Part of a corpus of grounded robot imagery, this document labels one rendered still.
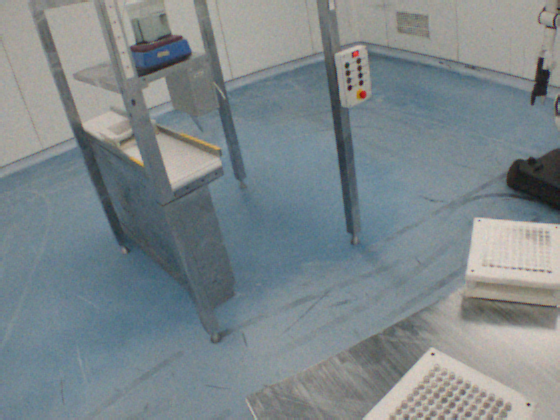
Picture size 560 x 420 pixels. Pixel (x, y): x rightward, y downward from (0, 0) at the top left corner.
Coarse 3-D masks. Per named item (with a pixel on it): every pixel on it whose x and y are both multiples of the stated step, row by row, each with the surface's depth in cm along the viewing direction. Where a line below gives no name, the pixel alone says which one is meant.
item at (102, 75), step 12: (108, 60) 209; (180, 60) 174; (204, 60) 176; (84, 72) 197; (96, 72) 190; (108, 72) 184; (156, 72) 166; (168, 72) 169; (96, 84) 178; (108, 84) 166
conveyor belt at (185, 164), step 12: (96, 120) 281; (108, 120) 276; (120, 120) 270; (96, 132) 261; (168, 144) 222; (180, 144) 219; (168, 156) 210; (180, 156) 207; (192, 156) 205; (204, 156) 202; (168, 168) 199; (180, 168) 196; (192, 168) 194; (204, 168) 195; (216, 168) 199; (180, 180) 189; (192, 180) 193
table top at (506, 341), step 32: (416, 320) 108; (448, 320) 106; (480, 320) 104; (512, 320) 101; (544, 320) 99; (352, 352) 104; (384, 352) 102; (416, 352) 100; (448, 352) 98; (480, 352) 96; (512, 352) 94; (544, 352) 92; (288, 384) 99; (320, 384) 98; (352, 384) 96; (384, 384) 94; (512, 384) 87; (544, 384) 85; (256, 416) 93; (288, 416) 92; (320, 416) 91; (352, 416) 89; (544, 416) 79
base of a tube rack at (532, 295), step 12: (468, 288) 109; (480, 288) 109; (492, 288) 108; (504, 288) 107; (516, 288) 106; (528, 288) 105; (516, 300) 105; (528, 300) 104; (540, 300) 102; (552, 300) 101
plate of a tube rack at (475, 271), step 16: (480, 224) 122; (512, 224) 119; (528, 224) 118; (544, 224) 117; (480, 240) 117; (496, 240) 115; (544, 240) 111; (480, 256) 112; (496, 256) 110; (544, 256) 107; (480, 272) 107; (496, 272) 106; (512, 272) 105; (528, 272) 103; (544, 272) 102; (544, 288) 100
